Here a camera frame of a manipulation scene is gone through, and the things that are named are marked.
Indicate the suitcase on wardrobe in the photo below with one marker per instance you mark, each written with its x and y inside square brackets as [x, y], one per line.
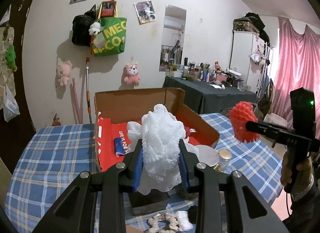
[250, 22]

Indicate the white wardrobe cabinet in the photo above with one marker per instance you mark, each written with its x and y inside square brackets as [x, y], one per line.
[248, 58]

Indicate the pink curtain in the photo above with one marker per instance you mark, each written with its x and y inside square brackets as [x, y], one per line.
[298, 67]

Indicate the black backpack on wall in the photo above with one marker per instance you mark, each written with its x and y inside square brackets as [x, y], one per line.
[80, 27]

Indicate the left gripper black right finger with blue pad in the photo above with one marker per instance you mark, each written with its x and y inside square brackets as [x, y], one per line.
[246, 210]

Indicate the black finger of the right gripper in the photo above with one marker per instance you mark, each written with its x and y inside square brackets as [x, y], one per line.
[272, 130]

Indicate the small white plush keychain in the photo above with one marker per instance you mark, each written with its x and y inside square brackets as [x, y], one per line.
[94, 28]

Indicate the small jar gold pins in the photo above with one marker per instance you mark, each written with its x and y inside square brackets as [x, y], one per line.
[224, 160]

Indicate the white towel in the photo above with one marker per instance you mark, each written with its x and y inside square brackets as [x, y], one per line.
[183, 221]

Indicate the blue plaid tablecloth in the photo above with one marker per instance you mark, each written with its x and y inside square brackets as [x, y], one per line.
[56, 155]

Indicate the mop handle orange grip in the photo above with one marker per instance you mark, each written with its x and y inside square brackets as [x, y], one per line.
[88, 98]

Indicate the green tote bag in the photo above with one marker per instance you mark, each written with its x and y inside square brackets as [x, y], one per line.
[111, 39]

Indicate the dark beauty cream box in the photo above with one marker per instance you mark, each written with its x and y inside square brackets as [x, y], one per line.
[145, 204]

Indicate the black pompom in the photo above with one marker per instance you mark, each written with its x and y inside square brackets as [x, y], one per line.
[192, 214]

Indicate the pink plush cat on wall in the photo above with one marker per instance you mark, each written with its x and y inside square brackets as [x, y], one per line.
[132, 74]

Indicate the cream knitted scrunchie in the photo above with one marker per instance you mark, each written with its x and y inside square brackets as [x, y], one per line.
[163, 222]

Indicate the photo collage on wall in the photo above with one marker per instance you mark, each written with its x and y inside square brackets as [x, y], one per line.
[145, 12]

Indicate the dark wooden door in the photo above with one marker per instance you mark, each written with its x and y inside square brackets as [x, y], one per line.
[16, 134]

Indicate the pink plush bunny on wall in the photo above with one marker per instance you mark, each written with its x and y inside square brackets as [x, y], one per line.
[64, 72]

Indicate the plastic bag on door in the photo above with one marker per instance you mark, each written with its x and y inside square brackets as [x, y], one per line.
[10, 109]

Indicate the red mesh bath sponge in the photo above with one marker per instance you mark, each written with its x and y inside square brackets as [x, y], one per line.
[239, 115]

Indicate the red paper box liner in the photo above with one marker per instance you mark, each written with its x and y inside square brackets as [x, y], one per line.
[198, 132]

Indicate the round tan powder puff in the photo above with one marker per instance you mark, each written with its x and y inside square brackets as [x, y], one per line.
[132, 229]

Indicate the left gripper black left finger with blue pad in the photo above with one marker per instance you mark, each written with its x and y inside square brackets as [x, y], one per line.
[87, 194]

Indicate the blue folded cloth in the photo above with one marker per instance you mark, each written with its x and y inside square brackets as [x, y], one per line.
[120, 146]

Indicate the person right hand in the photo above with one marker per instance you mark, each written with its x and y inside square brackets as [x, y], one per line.
[304, 174]

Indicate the wall mirror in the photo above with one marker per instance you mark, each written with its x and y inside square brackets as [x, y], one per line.
[172, 38]

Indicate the large glass jar metal lid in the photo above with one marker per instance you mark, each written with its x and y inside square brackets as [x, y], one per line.
[208, 155]

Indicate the white mesh bath pouf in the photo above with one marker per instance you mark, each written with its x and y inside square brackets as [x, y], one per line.
[160, 133]

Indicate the open cardboard box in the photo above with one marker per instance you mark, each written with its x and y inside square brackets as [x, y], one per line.
[130, 105]

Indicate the green plush on door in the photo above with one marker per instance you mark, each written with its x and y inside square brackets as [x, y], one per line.
[10, 57]

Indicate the dark green covered side table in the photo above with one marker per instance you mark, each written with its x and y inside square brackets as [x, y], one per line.
[202, 98]

